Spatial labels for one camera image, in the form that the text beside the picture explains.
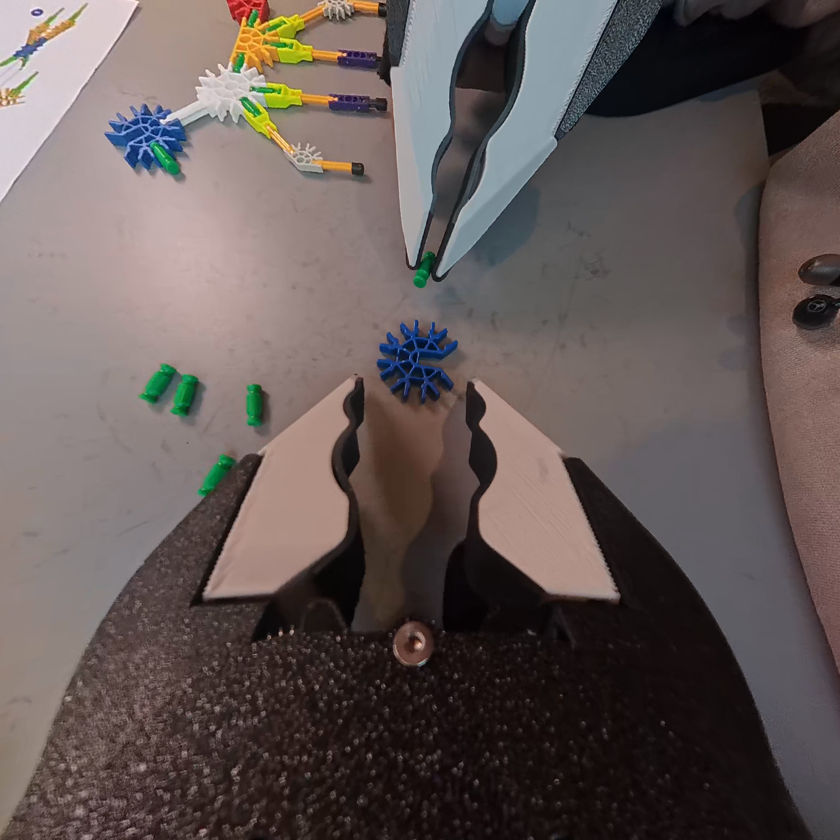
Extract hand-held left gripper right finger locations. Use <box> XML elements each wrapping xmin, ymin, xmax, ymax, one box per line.
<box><xmin>446</xmin><ymin>379</ymin><xmax>621</xmax><ymax>632</ymax></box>

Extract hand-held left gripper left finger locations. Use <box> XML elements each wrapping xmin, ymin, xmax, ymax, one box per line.
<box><xmin>202</xmin><ymin>375</ymin><xmax>366</xmax><ymax>632</ymax></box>

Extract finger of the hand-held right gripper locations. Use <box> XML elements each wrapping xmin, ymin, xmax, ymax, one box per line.
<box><xmin>390</xmin><ymin>0</ymin><xmax>494</xmax><ymax>270</ymax></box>
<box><xmin>433</xmin><ymin>0</ymin><xmax>621</xmax><ymax>282</ymax></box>

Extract multicoloured construction toy model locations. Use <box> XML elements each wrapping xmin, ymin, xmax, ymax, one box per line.
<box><xmin>164</xmin><ymin>0</ymin><xmax>388</xmax><ymax>177</ymax></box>

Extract blue snowflake connector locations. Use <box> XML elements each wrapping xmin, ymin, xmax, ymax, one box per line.
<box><xmin>377</xmin><ymin>319</ymin><xmax>458</xmax><ymax>403</ymax></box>
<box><xmin>104</xmin><ymin>104</ymin><xmax>190</xmax><ymax>173</ymax></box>

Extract person's right forearm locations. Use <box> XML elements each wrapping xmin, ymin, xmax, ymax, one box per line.
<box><xmin>672</xmin><ymin>0</ymin><xmax>840</xmax><ymax>30</ymax></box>

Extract grey desk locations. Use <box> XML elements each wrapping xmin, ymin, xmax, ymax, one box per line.
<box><xmin>0</xmin><ymin>0</ymin><xmax>840</xmax><ymax>840</ymax></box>

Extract person's beige jacket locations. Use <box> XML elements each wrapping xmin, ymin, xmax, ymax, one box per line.
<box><xmin>758</xmin><ymin>147</ymin><xmax>840</xmax><ymax>664</ymax></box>

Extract white instruction sheet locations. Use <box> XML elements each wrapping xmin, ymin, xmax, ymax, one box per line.
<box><xmin>0</xmin><ymin>0</ymin><xmax>140</xmax><ymax>203</ymax></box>

